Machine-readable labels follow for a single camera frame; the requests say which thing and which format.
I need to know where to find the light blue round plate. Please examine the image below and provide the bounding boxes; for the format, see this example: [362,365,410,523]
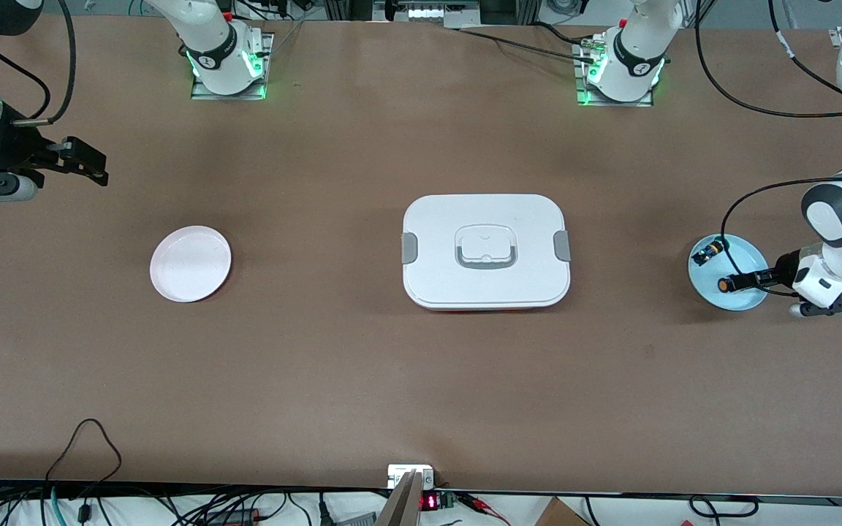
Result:
[688,234,771,312]

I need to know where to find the pink round plate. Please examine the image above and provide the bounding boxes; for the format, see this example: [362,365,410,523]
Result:
[150,226,232,303]

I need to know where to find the white lidded storage box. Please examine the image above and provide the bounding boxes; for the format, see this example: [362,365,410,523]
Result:
[401,194,572,312]

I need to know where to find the brown cardboard piece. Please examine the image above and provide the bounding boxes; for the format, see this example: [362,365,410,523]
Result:
[534,497,590,526]

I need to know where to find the red clip leads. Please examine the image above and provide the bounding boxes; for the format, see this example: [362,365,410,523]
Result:
[458,493,509,525]

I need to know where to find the black power adapter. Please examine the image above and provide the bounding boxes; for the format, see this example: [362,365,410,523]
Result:
[202,508,261,526]

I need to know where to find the white socket box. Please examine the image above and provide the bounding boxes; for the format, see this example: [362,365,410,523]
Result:
[387,464,436,490]

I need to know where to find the aluminium profile bar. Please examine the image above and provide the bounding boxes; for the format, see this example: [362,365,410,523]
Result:
[376,470,425,526]

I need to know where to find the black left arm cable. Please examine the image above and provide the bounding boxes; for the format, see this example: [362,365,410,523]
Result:
[695,0,842,297]

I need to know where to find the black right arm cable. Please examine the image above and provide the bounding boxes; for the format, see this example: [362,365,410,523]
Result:
[0,33,52,121]
[10,0,77,126]

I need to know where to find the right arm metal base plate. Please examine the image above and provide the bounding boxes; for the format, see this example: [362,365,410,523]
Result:
[191,33,276,101]

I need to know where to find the black coiled cable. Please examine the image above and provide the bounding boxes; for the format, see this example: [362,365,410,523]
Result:
[688,495,760,518]

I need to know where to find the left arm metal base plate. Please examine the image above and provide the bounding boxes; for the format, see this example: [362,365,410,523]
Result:
[574,40,656,108]

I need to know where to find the thin black looped cable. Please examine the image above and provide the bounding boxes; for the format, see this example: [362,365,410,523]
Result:
[45,418,124,487]

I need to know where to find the black cable to arm base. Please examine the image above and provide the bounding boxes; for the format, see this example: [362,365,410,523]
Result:
[458,22,597,63]

